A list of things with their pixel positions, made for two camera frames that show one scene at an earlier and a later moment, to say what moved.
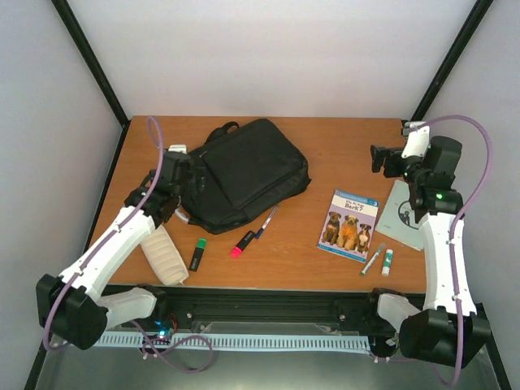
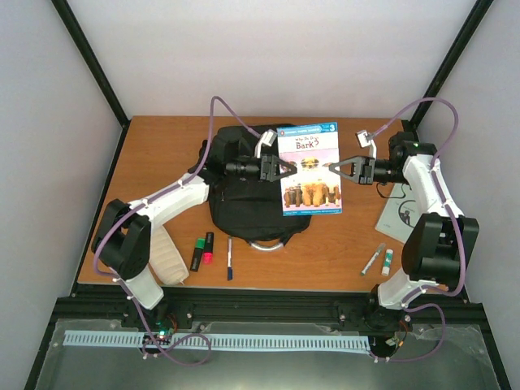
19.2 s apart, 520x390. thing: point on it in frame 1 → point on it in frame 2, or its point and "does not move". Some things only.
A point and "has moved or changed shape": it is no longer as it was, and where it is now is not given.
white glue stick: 387,262 does not move
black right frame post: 477,15 does not move
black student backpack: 250,169 has moved or changed shape
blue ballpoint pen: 268,221 → 230,270
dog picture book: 348,226 → 314,188
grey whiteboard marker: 380,248 does not move
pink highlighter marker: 236,252 → 208,254
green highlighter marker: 197,255 does not move
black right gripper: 379,159 → 365,169
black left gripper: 200,178 → 267,168
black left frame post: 96,69 does not move
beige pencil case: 165,257 does not move
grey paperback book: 398,220 does not move
